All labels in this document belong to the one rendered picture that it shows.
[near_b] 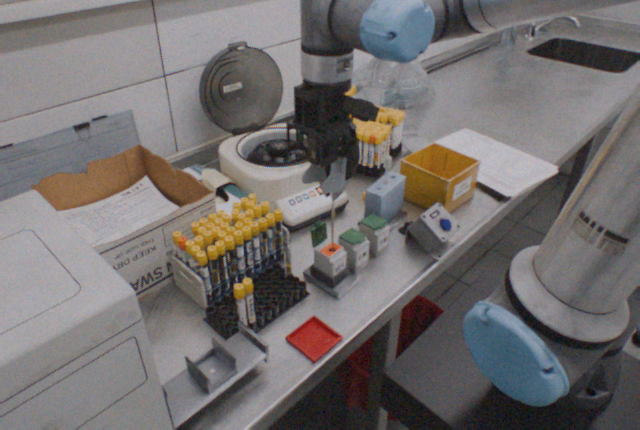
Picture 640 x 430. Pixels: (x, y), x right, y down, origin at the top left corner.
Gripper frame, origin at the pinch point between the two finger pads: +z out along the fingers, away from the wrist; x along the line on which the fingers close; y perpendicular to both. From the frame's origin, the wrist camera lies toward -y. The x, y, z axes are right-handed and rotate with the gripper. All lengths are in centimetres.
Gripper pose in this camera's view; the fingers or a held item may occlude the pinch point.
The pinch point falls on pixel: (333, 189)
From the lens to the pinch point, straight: 82.4
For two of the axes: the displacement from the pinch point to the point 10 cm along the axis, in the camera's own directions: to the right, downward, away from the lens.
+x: 7.4, 3.6, -5.7
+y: -6.7, 3.9, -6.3
